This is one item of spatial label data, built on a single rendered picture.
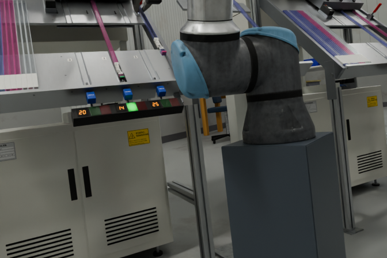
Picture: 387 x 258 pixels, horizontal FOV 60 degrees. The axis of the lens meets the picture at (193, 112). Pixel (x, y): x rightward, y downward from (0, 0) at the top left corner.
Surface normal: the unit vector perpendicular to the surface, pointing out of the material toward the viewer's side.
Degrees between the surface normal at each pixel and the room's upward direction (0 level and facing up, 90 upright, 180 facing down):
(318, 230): 90
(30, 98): 137
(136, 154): 90
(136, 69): 47
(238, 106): 90
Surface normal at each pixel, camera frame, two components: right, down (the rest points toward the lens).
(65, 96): 0.38, 0.71
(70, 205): 0.43, -0.02
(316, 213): 0.79, -0.07
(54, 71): 0.23, -0.70
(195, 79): 0.27, 0.41
